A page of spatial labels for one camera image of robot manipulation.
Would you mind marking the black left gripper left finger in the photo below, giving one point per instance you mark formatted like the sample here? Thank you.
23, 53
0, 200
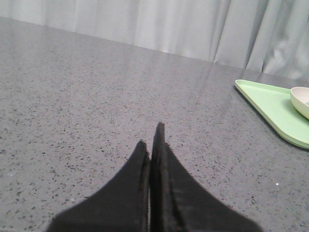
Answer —
120, 206

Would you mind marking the white pleated curtain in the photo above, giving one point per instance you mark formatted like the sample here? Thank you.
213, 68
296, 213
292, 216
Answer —
268, 36

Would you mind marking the light green plastic tray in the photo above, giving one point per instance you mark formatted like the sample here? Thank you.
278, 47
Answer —
274, 105

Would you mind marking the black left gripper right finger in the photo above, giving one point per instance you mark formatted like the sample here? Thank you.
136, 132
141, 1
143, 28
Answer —
180, 204

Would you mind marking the cream round plate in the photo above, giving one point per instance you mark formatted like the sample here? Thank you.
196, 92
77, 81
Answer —
299, 97

